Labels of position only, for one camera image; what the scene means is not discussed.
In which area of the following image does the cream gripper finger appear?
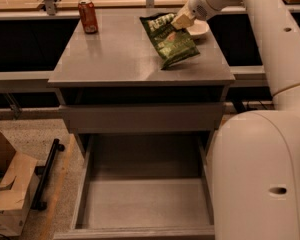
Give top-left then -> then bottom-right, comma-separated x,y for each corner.
177,5 -> 189,16
171,14 -> 194,30

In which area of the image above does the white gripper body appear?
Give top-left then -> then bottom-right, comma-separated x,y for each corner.
187,0 -> 219,21

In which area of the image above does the green jalapeno chip bag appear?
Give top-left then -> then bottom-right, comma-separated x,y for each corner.
140,13 -> 200,69

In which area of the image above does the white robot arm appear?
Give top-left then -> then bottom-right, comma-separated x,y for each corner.
173,0 -> 300,240

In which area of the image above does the grey drawer cabinet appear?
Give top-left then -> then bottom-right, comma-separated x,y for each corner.
48,9 -> 234,152

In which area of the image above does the open grey middle drawer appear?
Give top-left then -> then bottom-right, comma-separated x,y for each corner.
53,134 -> 215,240

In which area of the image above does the white bowl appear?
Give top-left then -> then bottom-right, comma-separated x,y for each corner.
187,20 -> 210,40

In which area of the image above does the red soda can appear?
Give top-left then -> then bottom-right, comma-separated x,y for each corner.
78,0 -> 98,34

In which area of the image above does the grey metal railing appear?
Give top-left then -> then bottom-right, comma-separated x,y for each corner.
0,4 -> 300,95

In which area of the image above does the black wheeled stand base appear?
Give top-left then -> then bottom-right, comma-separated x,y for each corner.
31,139 -> 65,211

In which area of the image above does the cardboard box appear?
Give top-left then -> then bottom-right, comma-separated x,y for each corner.
0,133 -> 39,237

